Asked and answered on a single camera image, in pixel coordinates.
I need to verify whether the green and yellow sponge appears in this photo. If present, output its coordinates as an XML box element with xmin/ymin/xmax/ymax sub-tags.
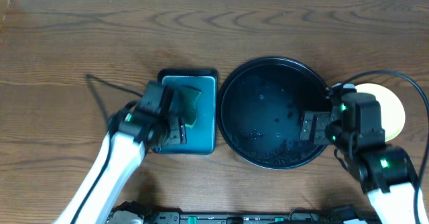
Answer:
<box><xmin>170</xmin><ymin>86</ymin><xmax>201</xmax><ymax>128</ymax></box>

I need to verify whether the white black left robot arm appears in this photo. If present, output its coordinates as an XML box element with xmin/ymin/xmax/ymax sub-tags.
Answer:
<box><xmin>55</xmin><ymin>109</ymin><xmax>186</xmax><ymax>223</ymax></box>

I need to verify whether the black round tray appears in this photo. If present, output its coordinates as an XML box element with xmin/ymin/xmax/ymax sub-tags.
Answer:
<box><xmin>217</xmin><ymin>57</ymin><xmax>332</xmax><ymax>170</ymax></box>

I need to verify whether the yellow plate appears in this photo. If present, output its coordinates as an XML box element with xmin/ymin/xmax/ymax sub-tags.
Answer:
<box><xmin>355</xmin><ymin>83</ymin><xmax>406</xmax><ymax>142</ymax></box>

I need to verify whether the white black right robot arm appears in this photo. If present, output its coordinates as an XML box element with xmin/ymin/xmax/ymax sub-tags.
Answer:
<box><xmin>300</xmin><ymin>109</ymin><xmax>428</xmax><ymax>223</ymax></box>

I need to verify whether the teal rectangular water tray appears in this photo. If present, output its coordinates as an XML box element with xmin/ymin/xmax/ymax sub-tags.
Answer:
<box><xmin>152</xmin><ymin>68</ymin><xmax>217</xmax><ymax>155</ymax></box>

